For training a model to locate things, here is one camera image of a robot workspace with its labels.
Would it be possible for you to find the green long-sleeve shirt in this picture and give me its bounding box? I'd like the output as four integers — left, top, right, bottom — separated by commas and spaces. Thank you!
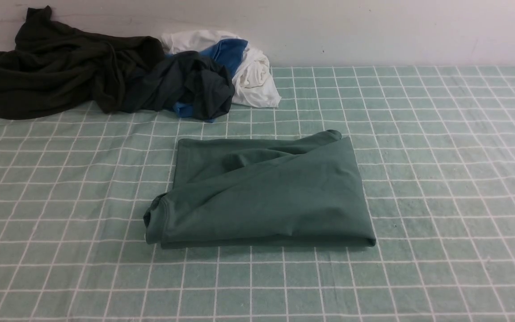
144, 130, 377, 248

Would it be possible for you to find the white crumpled garment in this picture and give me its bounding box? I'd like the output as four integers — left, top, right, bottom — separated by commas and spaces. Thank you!
160, 30, 281, 108

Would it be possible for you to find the dark teal crumpled garment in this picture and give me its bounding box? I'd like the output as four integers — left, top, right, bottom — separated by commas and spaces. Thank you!
120, 51, 235, 122

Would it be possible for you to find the green checkered table cloth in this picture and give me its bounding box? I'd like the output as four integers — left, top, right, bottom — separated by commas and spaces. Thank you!
0, 67, 515, 322

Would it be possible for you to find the dark olive crumpled garment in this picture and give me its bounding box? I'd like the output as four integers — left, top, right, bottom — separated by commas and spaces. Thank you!
0, 6, 165, 120

